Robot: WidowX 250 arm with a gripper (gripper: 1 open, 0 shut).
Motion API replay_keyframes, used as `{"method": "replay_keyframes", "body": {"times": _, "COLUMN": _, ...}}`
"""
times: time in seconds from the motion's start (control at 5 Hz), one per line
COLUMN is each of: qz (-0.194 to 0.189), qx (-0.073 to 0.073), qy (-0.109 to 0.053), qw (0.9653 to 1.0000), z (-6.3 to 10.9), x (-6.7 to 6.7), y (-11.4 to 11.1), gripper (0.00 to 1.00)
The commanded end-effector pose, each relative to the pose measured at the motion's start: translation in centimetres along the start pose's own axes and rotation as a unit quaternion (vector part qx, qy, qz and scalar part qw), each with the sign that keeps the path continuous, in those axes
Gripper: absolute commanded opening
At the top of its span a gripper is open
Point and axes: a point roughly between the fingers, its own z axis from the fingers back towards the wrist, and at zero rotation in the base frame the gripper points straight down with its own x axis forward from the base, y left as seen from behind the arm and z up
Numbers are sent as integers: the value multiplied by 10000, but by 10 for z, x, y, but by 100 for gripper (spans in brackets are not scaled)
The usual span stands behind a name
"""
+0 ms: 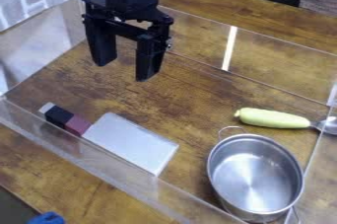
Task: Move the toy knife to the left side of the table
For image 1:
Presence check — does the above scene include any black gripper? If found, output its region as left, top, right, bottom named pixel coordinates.
left=82, top=0, right=174, bottom=82

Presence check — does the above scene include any spoon with yellow-green handle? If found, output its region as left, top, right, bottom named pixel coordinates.
left=235, top=108, right=337, bottom=136

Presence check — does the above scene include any toy cleaver knife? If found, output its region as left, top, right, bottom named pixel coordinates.
left=39, top=103, right=179, bottom=176

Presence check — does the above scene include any stainless steel pot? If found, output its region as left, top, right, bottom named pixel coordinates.
left=207, top=126, right=304, bottom=224

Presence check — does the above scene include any blue object at bottom edge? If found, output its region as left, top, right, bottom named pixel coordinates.
left=27, top=211, right=66, bottom=224

